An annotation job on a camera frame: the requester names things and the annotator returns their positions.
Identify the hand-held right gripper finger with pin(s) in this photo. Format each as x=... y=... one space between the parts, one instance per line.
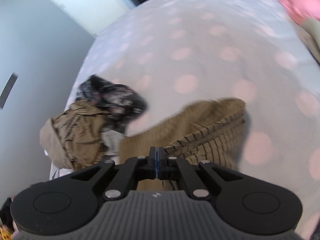
x=159 y=156
x=154 y=156

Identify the tan striped garment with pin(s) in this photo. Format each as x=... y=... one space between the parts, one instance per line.
x=77 y=135
x=200 y=125

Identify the grey garment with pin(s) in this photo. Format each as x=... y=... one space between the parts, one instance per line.
x=113 y=141

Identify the dark floral garment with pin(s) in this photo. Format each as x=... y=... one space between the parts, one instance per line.
x=115 y=100

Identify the white garment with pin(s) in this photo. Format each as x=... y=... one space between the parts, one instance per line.
x=58 y=172

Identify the polka dot bed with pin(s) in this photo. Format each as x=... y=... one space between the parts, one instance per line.
x=200 y=42

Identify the dark cloth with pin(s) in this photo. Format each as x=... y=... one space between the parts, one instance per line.
x=6 y=212

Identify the yellow toy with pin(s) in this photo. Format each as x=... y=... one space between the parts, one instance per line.
x=4 y=231

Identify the beige cloth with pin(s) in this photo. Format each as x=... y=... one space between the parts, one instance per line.
x=311 y=37

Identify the grey wall switch panel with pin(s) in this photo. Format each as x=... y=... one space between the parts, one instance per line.
x=8 y=91

